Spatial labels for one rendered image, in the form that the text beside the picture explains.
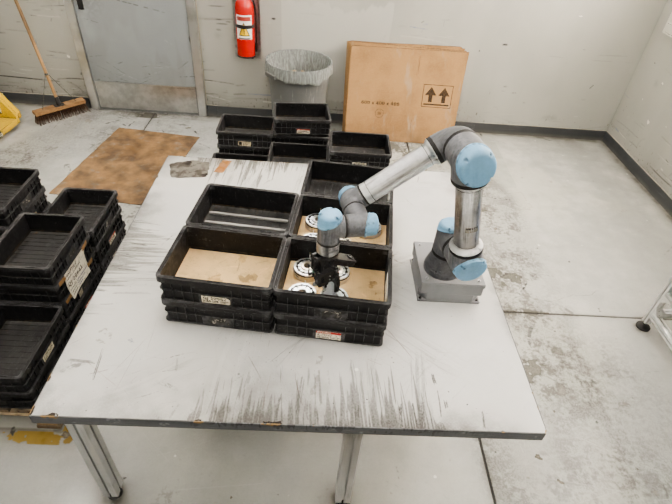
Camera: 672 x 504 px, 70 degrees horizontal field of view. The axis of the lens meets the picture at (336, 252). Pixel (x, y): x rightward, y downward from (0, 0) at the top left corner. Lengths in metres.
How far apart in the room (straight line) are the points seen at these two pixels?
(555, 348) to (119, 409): 2.26
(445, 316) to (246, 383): 0.80
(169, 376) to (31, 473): 0.97
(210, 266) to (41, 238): 1.14
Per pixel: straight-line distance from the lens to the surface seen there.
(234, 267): 1.87
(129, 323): 1.92
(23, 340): 2.63
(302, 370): 1.70
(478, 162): 1.47
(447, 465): 2.41
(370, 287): 1.80
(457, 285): 1.95
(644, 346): 3.34
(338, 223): 1.49
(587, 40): 5.14
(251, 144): 3.60
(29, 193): 3.10
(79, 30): 5.07
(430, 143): 1.59
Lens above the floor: 2.07
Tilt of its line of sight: 40 degrees down
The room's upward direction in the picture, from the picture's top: 5 degrees clockwise
